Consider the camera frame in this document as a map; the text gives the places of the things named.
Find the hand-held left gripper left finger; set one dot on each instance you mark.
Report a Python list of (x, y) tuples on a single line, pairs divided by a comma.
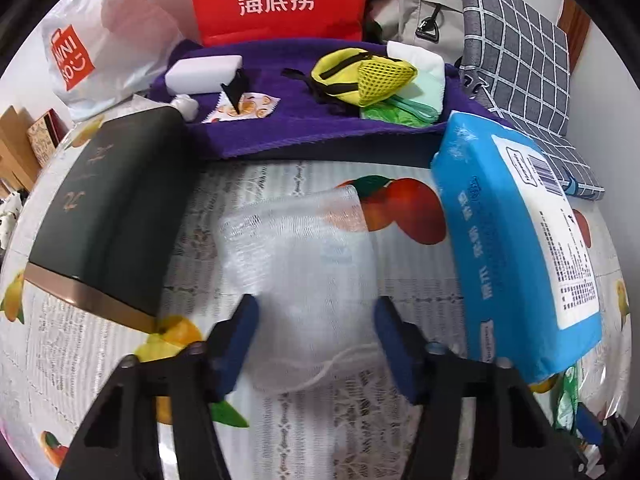
[(240, 340)]

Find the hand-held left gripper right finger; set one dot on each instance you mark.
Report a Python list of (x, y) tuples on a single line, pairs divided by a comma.
[(395, 350)]

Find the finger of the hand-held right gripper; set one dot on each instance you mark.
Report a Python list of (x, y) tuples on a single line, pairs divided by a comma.
[(589, 422)]

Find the white mesh pouch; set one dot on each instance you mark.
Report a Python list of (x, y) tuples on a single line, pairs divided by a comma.
[(300, 270)]

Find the mint green cloth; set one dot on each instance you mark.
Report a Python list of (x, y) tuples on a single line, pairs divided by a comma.
[(427, 89)]

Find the white sponge block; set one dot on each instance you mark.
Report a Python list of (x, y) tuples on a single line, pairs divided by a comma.
[(200, 72)]

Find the yellow mesh bag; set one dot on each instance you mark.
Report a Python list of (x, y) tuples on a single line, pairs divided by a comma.
[(345, 80)]

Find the fruit print tablecloth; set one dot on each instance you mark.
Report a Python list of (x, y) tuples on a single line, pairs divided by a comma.
[(300, 425)]

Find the blue tissue pack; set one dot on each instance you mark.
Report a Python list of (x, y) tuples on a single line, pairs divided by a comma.
[(500, 260)]

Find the dark green box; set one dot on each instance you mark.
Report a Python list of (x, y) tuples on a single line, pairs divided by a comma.
[(110, 200)]

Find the purple towel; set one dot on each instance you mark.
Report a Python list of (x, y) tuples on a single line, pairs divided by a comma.
[(300, 125)]

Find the orange print packet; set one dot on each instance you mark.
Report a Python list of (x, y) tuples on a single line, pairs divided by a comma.
[(255, 105)]

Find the small white roll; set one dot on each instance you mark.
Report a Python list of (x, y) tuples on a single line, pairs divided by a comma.
[(185, 106)]

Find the black pointed piece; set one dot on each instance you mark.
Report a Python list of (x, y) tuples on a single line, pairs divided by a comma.
[(236, 89)]

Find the white spotted cloth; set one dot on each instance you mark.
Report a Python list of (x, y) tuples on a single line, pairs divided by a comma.
[(9, 215)]

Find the patterned flat box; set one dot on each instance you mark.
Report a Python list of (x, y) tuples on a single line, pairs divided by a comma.
[(45, 135)]

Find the grey checked cushion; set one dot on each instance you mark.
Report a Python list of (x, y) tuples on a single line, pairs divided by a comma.
[(515, 60)]

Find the red paper bag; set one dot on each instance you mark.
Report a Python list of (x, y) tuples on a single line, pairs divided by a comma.
[(225, 20)]

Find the white plastic bag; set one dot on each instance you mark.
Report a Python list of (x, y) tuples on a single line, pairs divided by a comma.
[(125, 35)]

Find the grey backpack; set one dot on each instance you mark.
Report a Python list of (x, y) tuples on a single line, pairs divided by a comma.
[(415, 0)]

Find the wooden door frame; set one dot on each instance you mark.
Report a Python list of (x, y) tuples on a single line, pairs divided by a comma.
[(575, 30)]

